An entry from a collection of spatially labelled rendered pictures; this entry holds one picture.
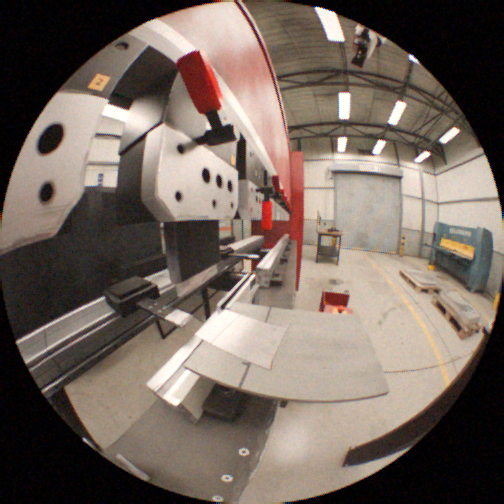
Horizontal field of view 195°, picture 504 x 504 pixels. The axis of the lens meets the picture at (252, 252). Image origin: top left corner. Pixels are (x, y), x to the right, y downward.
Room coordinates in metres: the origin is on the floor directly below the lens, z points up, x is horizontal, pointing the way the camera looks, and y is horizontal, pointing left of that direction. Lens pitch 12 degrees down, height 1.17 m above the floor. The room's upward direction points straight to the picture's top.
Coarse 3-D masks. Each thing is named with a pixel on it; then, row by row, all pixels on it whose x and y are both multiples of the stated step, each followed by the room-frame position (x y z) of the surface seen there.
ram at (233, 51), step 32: (128, 32) 0.01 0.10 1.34; (192, 32) 0.08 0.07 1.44; (224, 32) 0.14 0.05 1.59; (160, 64) 0.08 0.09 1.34; (224, 64) 0.17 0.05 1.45; (256, 64) 0.37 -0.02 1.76; (128, 96) 0.10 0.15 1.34; (224, 96) 0.19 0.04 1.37; (256, 96) 0.36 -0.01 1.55; (256, 128) 0.36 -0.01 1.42; (288, 160) 1.82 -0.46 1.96; (288, 192) 1.69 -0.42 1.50
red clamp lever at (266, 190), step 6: (264, 186) 0.32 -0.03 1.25; (270, 186) 0.32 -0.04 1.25; (258, 192) 0.33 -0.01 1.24; (264, 192) 0.32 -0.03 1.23; (270, 192) 0.32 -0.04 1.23; (264, 198) 0.32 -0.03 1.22; (264, 204) 0.32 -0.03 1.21; (270, 204) 0.32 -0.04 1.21; (264, 210) 0.32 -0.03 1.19; (270, 210) 0.32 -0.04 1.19; (264, 216) 0.32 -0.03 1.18; (270, 216) 0.32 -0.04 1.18; (264, 222) 0.32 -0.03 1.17; (270, 222) 0.32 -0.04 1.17; (264, 228) 0.32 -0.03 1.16; (270, 228) 0.32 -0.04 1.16
